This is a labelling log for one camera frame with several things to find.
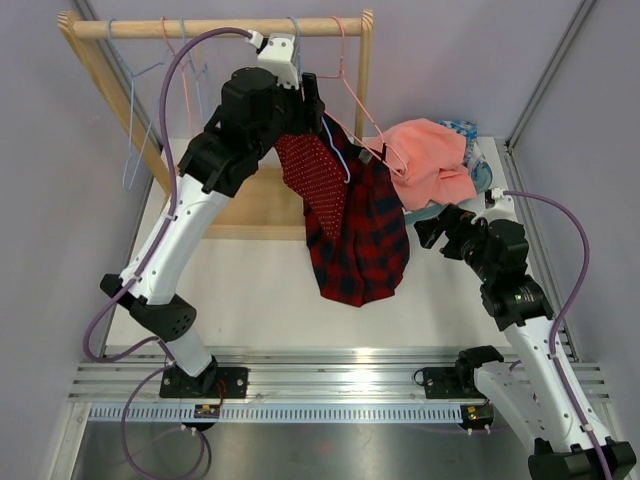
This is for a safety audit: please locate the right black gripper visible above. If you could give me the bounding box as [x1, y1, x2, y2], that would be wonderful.
[415, 204, 497, 283]

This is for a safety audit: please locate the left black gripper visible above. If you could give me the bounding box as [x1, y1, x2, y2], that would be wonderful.
[249, 71, 324, 159]

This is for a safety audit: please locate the red polka dot garment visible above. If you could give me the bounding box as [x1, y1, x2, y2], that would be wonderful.
[275, 135, 347, 240]

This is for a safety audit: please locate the pink pleated skirt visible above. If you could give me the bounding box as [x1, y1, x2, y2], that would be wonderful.
[365, 118, 476, 211]

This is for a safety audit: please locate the light blue hanger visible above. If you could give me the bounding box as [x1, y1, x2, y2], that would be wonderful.
[181, 47, 208, 135]
[107, 18, 165, 192]
[286, 16, 351, 184]

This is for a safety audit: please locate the blue floral garment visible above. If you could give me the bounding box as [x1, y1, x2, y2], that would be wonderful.
[437, 120, 483, 172]

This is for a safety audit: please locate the pink hanger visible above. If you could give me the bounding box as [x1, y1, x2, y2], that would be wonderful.
[159, 15, 194, 126]
[321, 8, 409, 177]

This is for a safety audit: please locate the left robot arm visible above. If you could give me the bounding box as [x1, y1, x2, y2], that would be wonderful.
[100, 67, 324, 397]

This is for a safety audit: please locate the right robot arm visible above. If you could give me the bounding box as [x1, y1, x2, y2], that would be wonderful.
[414, 205, 637, 479]

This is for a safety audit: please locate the red plaid skirt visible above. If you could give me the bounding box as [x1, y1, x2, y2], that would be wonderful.
[304, 116, 410, 307]

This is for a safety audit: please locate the teal plastic bin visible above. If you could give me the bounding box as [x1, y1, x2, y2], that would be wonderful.
[404, 144, 493, 226]

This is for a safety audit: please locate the wooden clothes rack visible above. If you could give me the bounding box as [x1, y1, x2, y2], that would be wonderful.
[57, 7, 361, 241]

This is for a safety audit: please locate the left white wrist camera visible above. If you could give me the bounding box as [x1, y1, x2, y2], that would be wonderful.
[248, 30, 301, 90]

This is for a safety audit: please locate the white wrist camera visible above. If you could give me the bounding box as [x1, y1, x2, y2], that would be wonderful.
[248, 30, 301, 90]
[482, 187, 517, 223]

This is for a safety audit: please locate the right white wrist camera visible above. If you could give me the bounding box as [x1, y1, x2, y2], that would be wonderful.
[482, 187, 517, 223]

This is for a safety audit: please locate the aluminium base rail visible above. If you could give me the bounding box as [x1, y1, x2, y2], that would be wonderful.
[67, 344, 614, 405]

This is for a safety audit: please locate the white slotted cable duct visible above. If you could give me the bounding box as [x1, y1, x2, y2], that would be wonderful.
[89, 402, 463, 424]

